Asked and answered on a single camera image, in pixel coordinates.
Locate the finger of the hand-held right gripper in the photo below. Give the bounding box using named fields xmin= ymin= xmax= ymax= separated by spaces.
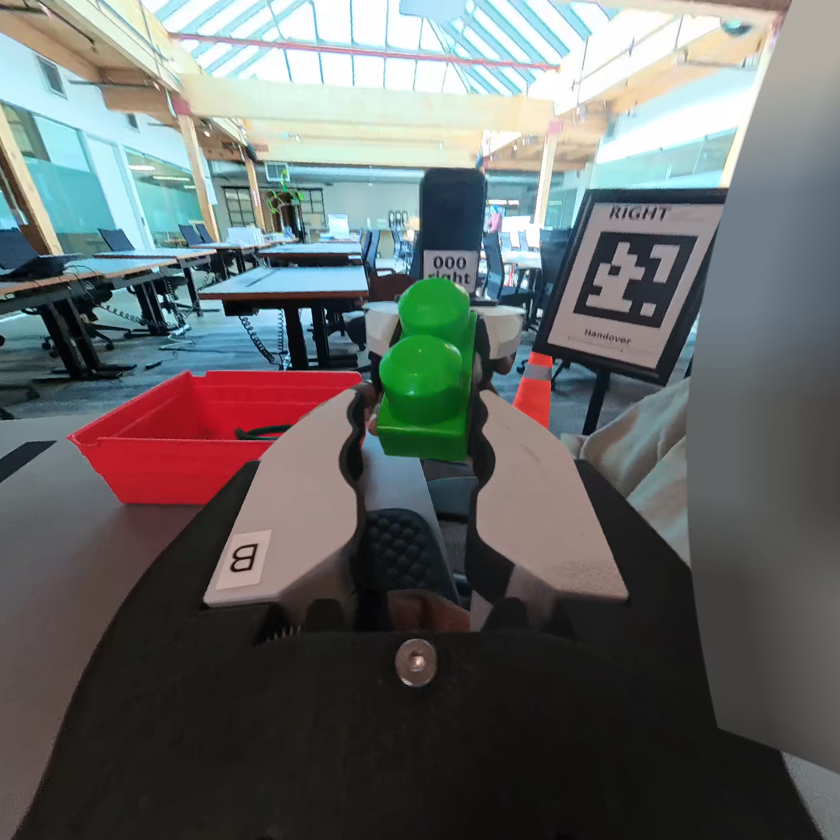
xmin=364 ymin=301 xmax=403 ymax=361
xmin=472 ymin=307 xmax=526 ymax=396

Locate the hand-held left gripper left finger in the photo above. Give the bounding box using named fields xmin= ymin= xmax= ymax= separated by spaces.
xmin=203 ymin=386 xmax=367 ymax=630

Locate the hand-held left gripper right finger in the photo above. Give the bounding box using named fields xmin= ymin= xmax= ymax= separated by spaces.
xmin=465 ymin=387 xmax=630 ymax=631

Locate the green toy building block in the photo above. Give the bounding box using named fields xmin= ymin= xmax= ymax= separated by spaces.
xmin=376 ymin=277 xmax=479 ymax=463

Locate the person's right hand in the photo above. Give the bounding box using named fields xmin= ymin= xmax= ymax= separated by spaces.
xmin=388 ymin=592 xmax=471 ymax=632

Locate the black mesh office chair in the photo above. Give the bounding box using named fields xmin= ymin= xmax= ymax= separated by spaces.
xmin=482 ymin=233 xmax=546 ymax=309

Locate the orange traffic cone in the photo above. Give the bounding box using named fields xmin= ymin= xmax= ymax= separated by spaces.
xmin=512 ymin=352 xmax=554 ymax=431

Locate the white-topped desk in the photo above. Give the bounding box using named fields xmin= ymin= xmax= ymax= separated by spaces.
xmin=199 ymin=266 xmax=370 ymax=370
xmin=259 ymin=241 xmax=363 ymax=266

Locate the person's pale clothing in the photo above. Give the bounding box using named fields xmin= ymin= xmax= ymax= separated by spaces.
xmin=577 ymin=377 xmax=691 ymax=565

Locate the red plastic bin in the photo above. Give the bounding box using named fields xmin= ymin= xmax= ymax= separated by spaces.
xmin=67 ymin=371 xmax=364 ymax=505

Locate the framed tag sign on stand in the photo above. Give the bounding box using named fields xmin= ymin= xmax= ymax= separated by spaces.
xmin=532 ymin=188 xmax=728 ymax=434

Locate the potted green plant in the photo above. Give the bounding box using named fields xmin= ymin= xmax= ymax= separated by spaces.
xmin=266 ymin=169 xmax=306 ymax=234

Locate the long wooden-edged desk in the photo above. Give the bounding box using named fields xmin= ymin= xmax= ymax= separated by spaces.
xmin=0 ymin=257 xmax=178 ymax=382
xmin=94 ymin=244 xmax=273 ymax=316

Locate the black coiled cable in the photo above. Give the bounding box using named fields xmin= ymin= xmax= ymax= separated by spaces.
xmin=239 ymin=308 xmax=291 ymax=370

